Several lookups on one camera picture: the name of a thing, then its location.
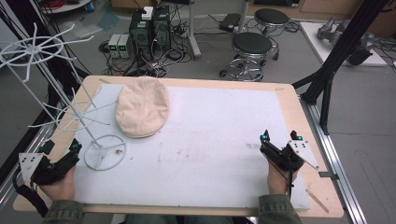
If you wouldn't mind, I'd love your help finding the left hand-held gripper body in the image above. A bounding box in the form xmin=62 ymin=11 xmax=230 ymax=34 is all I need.
xmin=18 ymin=148 xmax=80 ymax=187

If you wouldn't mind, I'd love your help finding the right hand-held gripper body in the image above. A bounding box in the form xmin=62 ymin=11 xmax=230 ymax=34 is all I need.
xmin=260 ymin=139 xmax=320 ymax=173

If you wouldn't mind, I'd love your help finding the white wire hat rack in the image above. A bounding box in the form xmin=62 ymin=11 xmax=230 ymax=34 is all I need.
xmin=0 ymin=22 xmax=128 ymax=172

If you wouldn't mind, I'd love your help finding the beige cap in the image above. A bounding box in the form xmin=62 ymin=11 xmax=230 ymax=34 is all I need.
xmin=114 ymin=76 xmax=171 ymax=139

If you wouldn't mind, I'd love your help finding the person's left hand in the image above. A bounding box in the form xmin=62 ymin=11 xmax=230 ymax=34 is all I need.
xmin=38 ymin=165 xmax=77 ymax=202

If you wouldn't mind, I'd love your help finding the person's right hand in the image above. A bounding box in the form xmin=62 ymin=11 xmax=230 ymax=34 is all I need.
xmin=266 ymin=161 xmax=299 ymax=196

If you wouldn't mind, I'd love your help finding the white foam mat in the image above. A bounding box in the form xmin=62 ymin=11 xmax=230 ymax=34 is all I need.
xmin=74 ymin=83 xmax=311 ymax=211

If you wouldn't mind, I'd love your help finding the thin wooden stick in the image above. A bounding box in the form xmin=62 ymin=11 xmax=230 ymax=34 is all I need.
xmin=304 ymin=188 xmax=331 ymax=215

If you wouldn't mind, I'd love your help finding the black round stool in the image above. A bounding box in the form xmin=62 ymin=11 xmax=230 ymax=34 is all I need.
xmin=253 ymin=7 xmax=290 ymax=62
xmin=219 ymin=32 xmax=276 ymax=83

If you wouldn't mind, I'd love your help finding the white board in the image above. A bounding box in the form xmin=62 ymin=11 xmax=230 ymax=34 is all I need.
xmin=299 ymin=21 xmax=389 ymax=67

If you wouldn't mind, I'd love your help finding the grey power supply unit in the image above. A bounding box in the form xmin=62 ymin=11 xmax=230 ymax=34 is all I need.
xmin=118 ymin=34 xmax=134 ymax=60
xmin=107 ymin=34 xmax=122 ymax=59

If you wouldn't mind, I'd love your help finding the flat black box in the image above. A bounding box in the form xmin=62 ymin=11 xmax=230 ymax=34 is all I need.
xmin=218 ymin=12 xmax=242 ymax=33

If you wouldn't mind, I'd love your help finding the grey metal stand pole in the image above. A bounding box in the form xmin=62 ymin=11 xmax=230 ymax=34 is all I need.
xmin=237 ymin=0 xmax=252 ymax=33

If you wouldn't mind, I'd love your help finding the grey metal stand leg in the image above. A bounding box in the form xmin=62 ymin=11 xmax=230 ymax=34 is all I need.
xmin=186 ymin=0 xmax=203 ymax=61

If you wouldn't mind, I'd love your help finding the black computer tower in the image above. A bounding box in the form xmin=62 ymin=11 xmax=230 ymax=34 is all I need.
xmin=151 ymin=5 xmax=173 ymax=53
xmin=128 ymin=9 xmax=154 ymax=61

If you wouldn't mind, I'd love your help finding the small white box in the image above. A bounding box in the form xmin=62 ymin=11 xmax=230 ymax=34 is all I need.
xmin=141 ymin=6 xmax=154 ymax=21

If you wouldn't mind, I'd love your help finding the right hand-held gripper cable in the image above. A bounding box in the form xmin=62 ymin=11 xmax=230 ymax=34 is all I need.
xmin=281 ymin=153 xmax=296 ymax=201

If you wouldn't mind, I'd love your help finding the hand-held gripper cable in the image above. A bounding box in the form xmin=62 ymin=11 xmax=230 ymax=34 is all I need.
xmin=11 ymin=172 xmax=50 ymax=218
xmin=281 ymin=153 xmax=296 ymax=201

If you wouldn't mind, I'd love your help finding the left hand-held gripper cable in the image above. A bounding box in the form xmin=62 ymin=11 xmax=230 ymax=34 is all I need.
xmin=11 ymin=172 xmax=50 ymax=218

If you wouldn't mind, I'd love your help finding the aluminium rail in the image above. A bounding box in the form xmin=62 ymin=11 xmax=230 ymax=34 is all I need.
xmin=0 ymin=123 xmax=55 ymax=209
xmin=299 ymin=95 xmax=369 ymax=224

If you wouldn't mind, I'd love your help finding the small metal bracket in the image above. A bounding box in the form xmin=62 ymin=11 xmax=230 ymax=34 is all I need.
xmin=318 ymin=170 xmax=340 ymax=182

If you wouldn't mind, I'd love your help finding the black metal frame stand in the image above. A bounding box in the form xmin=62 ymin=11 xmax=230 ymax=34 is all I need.
xmin=291 ymin=0 xmax=392 ymax=136

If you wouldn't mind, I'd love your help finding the tangle of floor cables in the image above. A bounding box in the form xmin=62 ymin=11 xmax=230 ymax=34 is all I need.
xmin=98 ymin=6 xmax=194 ymax=78

